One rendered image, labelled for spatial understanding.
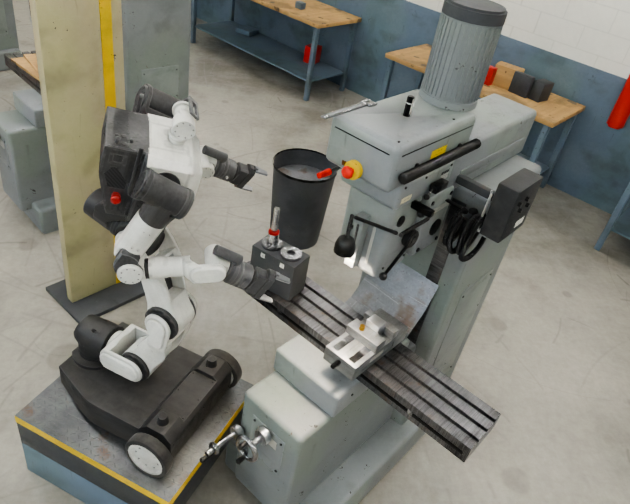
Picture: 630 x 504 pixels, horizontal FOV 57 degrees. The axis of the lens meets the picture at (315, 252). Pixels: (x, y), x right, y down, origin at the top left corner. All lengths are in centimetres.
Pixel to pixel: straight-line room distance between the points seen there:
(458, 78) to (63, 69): 190
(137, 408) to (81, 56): 167
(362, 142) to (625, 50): 446
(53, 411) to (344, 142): 174
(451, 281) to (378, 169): 89
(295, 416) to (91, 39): 200
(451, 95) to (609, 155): 427
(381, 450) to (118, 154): 192
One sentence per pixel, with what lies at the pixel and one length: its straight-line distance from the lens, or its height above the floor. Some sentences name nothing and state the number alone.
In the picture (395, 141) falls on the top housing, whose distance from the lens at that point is 170.
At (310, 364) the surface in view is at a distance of 236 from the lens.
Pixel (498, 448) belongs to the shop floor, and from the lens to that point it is 351.
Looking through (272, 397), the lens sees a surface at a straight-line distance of 238.
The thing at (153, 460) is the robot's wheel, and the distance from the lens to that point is 248.
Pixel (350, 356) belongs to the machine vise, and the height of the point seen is 101.
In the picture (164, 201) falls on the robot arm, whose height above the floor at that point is 167.
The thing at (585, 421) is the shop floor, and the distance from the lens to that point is 393.
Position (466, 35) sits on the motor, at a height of 213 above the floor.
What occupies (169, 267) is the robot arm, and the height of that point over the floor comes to 141.
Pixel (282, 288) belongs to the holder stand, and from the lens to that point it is 246.
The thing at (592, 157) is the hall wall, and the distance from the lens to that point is 622.
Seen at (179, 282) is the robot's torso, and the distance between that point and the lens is 222.
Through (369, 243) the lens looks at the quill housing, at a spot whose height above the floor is 145.
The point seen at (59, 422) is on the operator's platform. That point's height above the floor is 40.
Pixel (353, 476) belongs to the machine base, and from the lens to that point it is 289.
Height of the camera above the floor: 258
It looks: 36 degrees down
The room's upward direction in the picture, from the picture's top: 11 degrees clockwise
